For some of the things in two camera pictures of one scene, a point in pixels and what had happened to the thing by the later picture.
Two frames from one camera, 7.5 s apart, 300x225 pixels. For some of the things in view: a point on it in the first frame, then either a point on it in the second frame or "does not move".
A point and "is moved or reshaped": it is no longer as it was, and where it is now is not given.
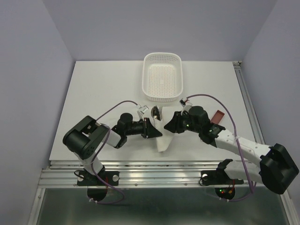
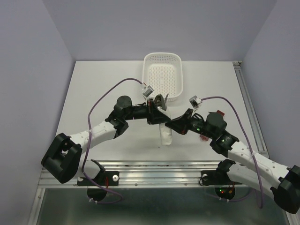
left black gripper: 148,130 -> 153,115
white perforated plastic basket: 162,76 does not move
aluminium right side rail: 254,123 does not move
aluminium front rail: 140,174 does not move
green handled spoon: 154,113 is moved or reshaped
